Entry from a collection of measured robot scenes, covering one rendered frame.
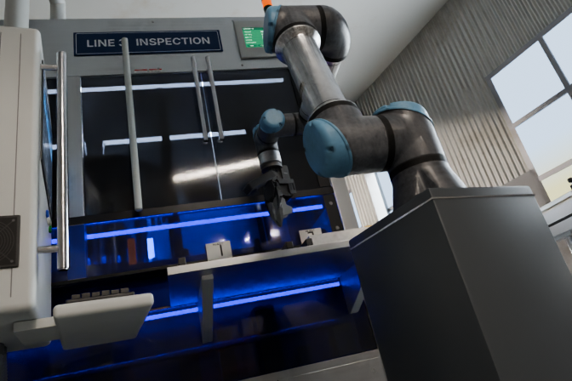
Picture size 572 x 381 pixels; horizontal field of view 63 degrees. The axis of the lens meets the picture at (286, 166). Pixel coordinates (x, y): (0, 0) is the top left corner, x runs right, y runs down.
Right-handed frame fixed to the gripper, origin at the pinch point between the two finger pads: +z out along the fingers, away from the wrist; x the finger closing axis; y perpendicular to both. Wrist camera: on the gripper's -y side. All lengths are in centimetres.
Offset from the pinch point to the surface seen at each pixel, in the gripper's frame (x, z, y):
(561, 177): 39, -41, 259
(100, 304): -14, 22, -56
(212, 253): 26.7, 0.6, -12.3
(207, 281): -3.6, 17.0, -27.3
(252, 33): 17, -97, 18
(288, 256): -15.8, 15.5, -8.6
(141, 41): 31, -95, -27
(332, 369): 17, 45, 19
